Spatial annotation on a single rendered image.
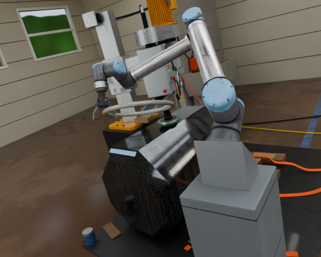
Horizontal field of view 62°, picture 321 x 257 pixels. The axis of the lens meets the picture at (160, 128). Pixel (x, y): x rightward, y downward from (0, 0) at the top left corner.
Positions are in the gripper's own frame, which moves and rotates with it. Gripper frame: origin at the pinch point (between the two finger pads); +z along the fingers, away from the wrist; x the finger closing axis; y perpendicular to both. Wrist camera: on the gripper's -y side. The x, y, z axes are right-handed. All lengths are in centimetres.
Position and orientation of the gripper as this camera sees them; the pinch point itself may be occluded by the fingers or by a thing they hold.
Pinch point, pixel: (105, 120)
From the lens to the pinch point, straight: 181.0
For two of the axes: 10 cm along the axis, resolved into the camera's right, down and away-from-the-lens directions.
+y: 2.1, -0.9, -9.7
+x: 9.7, -1.1, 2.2
